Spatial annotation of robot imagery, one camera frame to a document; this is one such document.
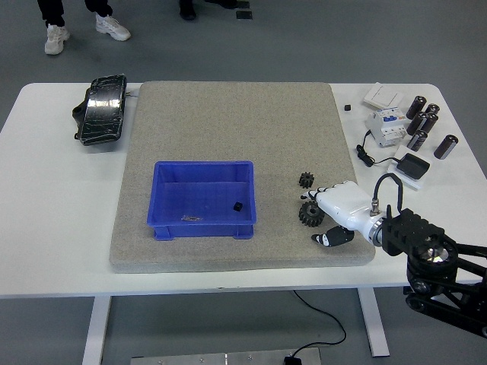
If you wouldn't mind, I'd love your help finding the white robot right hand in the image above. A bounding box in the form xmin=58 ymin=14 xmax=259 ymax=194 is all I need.
xmin=299 ymin=179 xmax=381 ymax=249

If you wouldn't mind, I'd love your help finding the large black gear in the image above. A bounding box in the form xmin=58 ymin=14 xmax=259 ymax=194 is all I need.
xmin=298 ymin=200 xmax=326 ymax=228

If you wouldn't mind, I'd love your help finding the flat white box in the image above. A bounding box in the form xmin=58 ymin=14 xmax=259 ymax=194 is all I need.
xmin=387 ymin=144 xmax=431 ymax=191

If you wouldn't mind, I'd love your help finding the blue plastic box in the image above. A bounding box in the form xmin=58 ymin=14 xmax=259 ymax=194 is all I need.
xmin=146 ymin=160 xmax=258 ymax=242

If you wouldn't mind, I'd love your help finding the white circuit breaker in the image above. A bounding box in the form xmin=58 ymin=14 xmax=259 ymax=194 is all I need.
xmin=366 ymin=106 xmax=408 ymax=148

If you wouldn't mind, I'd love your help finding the white table leg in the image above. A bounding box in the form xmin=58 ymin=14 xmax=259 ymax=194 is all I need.
xmin=81 ymin=296 xmax=112 ymax=365
xmin=357 ymin=287 xmax=391 ymax=357

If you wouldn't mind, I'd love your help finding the grey-brown foam mat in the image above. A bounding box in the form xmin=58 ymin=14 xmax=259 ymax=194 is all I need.
xmin=109 ymin=81 xmax=377 ymax=275

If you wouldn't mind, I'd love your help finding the grey metal floor plate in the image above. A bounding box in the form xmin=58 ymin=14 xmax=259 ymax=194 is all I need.
xmin=130 ymin=346 xmax=323 ymax=365

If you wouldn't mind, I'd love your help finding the person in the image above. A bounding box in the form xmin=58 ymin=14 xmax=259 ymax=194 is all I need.
xmin=37 ymin=0 xmax=132 ymax=56
xmin=178 ymin=0 xmax=239 ymax=21

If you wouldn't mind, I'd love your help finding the black tape-wrapped device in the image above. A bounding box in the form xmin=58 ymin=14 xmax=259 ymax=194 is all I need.
xmin=72 ymin=74 xmax=128 ymax=147

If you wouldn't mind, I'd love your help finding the black adapter cord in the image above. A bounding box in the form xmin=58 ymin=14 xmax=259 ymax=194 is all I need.
xmin=355 ymin=129 xmax=400 ymax=167

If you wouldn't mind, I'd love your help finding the white wall switch panel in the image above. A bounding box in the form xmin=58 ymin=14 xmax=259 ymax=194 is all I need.
xmin=363 ymin=81 xmax=406 ymax=110

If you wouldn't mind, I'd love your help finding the black floor cable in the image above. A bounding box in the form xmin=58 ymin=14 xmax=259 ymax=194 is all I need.
xmin=291 ymin=290 xmax=348 ymax=358

